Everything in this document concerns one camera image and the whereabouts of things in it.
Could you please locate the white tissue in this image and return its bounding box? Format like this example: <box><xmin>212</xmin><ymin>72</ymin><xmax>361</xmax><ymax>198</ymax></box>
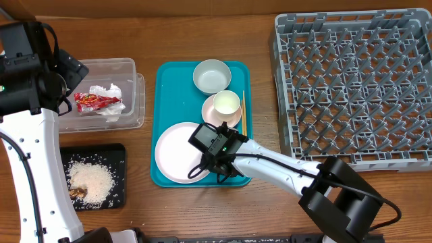
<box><xmin>89</xmin><ymin>83</ymin><xmax>126</xmax><ymax>123</ymax></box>

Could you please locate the white cup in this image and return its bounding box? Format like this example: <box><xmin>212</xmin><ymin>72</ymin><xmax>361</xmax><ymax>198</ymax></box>
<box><xmin>213</xmin><ymin>90</ymin><xmax>240</xmax><ymax>118</ymax></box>

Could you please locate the black waste tray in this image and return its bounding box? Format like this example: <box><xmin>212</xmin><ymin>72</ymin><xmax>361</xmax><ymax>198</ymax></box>
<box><xmin>59</xmin><ymin>142</ymin><xmax>127</xmax><ymax>212</ymax></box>

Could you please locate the brown food scrap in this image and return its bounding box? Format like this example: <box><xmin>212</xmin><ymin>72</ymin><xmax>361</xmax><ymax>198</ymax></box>
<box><xmin>69</xmin><ymin>188</ymin><xmax>87</xmax><ymax>200</ymax></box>

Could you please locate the small pink saucer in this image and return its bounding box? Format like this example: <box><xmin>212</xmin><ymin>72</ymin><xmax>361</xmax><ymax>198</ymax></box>
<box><xmin>201</xmin><ymin>95</ymin><xmax>242</xmax><ymax>128</ymax></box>

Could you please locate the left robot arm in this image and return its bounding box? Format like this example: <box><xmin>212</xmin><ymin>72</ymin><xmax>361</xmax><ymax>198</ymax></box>
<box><xmin>1</xmin><ymin>109</ymin><xmax>140</xmax><ymax>242</ymax></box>

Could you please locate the pile of white rice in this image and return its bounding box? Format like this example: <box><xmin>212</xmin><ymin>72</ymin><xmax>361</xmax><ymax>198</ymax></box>
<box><xmin>62</xmin><ymin>153</ymin><xmax>126</xmax><ymax>209</ymax></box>

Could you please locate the large pink plate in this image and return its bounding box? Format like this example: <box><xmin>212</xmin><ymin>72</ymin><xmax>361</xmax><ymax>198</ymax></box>
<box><xmin>155</xmin><ymin>122</ymin><xmax>210</xmax><ymax>184</ymax></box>

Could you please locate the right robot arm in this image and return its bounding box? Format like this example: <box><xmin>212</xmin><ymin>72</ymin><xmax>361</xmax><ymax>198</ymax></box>
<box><xmin>202</xmin><ymin>134</ymin><xmax>382</xmax><ymax>242</ymax></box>

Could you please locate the white-green bowl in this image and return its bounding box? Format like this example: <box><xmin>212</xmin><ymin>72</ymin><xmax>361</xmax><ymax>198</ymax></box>
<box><xmin>192</xmin><ymin>59</ymin><xmax>232</xmax><ymax>95</ymax></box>

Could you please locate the wooden chopstick right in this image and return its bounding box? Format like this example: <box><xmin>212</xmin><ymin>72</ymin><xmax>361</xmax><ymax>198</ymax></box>
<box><xmin>242</xmin><ymin>90</ymin><xmax>248</xmax><ymax>136</ymax></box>

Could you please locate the red snack wrapper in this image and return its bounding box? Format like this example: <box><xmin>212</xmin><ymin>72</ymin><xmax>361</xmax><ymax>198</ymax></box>
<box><xmin>74</xmin><ymin>93</ymin><xmax>122</xmax><ymax>113</ymax></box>

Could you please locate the clear plastic bin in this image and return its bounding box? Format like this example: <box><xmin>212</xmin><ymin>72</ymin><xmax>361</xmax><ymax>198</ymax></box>
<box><xmin>59</xmin><ymin>58</ymin><xmax>145</xmax><ymax>133</ymax></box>

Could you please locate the grey dishwasher rack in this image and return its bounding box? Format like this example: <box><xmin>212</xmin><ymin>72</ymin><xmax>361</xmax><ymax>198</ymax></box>
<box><xmin>269</xmin><ymin>8</ymin><xmax>431</xmax><ymax>172</ymax></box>

